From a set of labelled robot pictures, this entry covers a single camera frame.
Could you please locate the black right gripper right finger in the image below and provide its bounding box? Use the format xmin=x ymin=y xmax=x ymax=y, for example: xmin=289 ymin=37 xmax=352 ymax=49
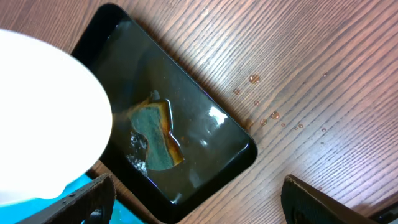
xmin=280 ymin=174 xmax=374 ymax=224

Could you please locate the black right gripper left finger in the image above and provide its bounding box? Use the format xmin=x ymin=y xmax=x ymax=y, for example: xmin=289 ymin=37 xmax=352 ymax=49
xmin=19 ymin=174 xmax=116 ymax=224

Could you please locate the white plate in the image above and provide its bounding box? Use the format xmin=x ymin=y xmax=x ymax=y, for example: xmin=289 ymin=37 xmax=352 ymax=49
xmin=1 ymin=30 xmax=113 ymax=206

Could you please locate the green yellow sponge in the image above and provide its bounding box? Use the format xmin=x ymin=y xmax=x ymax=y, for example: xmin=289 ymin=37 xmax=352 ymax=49
xmin=127 ymin=99 xmax=184 ymax=171

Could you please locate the black rectangular tray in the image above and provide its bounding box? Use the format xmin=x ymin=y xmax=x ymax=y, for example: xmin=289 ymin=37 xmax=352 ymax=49
xmin=72 ymin=3 xmax=257 ymax=223

